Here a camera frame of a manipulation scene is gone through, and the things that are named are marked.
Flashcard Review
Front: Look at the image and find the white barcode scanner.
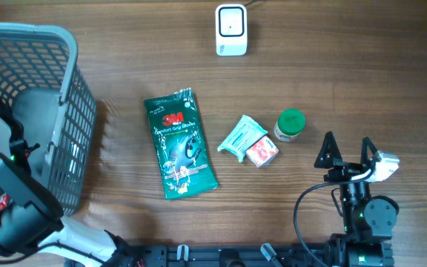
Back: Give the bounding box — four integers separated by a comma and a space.
215, 4, 248, 56

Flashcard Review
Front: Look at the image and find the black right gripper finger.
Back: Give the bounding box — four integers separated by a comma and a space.
314, 131, 343, 168
360, 136, 377, 165

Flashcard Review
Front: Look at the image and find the red white tissue pack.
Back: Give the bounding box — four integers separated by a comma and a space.
246, 136, 279, 168

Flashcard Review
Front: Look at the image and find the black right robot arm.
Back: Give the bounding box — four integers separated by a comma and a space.
314, 131, 400, 267

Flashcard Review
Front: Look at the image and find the grey plastic basket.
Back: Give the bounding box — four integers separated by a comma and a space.
0, 23, 96, 216

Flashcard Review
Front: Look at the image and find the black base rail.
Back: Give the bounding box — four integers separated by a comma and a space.
122, 243, 395, 267

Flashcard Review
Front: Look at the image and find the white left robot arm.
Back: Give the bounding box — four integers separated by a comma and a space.
0, 98, 142, 266

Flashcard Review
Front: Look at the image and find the green 3M gloves packet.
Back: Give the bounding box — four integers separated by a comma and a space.
144, 88, 219, 200

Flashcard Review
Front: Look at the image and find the light green wipes pack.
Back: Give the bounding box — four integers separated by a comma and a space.
217, 115, 268, 162

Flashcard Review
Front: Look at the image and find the green lid jar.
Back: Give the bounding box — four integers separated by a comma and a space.
274, 108, 305, 142

